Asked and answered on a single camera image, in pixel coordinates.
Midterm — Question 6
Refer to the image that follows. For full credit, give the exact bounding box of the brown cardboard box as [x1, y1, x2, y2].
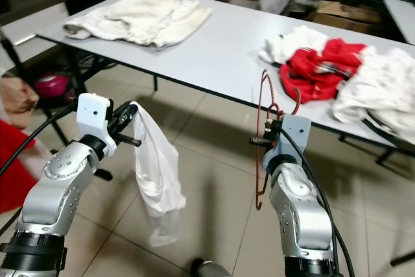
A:
[307, 1, 384, 29]

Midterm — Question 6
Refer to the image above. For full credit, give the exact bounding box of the hanging beige garment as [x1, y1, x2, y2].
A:
[0, 76, 40, 129]

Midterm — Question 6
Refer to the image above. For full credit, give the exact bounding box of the red garment with white stripes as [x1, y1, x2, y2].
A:
[279, 38, 368, 104]

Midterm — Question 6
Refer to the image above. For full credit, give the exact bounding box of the cream folded garment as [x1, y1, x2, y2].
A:
[64, 0, 214, 50]

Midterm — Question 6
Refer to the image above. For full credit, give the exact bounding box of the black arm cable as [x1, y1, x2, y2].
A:
[0, 102, 80, 175]
[281, 126, 355, 277]

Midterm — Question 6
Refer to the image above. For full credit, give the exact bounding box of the thin white garment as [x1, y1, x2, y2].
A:
[131, 101, 188, 249]

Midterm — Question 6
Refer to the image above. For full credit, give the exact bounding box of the hanging red cloth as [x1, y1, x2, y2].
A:
[0, 120, 38, 214]

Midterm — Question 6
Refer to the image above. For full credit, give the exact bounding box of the low white side table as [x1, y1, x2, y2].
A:
[0, 5, 63, 49]

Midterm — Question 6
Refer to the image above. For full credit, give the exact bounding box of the large white crumpled garment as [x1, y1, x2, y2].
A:
[332, 46, 415, 146]

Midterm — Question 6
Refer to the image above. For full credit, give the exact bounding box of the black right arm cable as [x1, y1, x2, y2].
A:
[281, 126, 355, 277]

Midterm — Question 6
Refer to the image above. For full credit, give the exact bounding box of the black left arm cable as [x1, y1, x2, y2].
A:
[0, 102, 80, 175]

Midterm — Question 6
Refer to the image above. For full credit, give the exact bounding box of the small white crumpled garment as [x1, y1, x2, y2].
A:
[259, 26, 329, 66]

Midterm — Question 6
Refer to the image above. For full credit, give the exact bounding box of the white table with black legs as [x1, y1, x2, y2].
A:
[36, 0, 415, 167]

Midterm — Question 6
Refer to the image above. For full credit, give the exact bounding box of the grey robot foot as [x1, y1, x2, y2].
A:
[191, 259, 235, 277]

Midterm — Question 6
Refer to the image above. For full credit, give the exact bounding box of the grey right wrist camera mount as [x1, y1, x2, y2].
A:
[279, 115, 313, 156]

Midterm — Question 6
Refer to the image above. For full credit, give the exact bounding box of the red wire clothes hanger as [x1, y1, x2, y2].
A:
[255, 69, 303, 212]

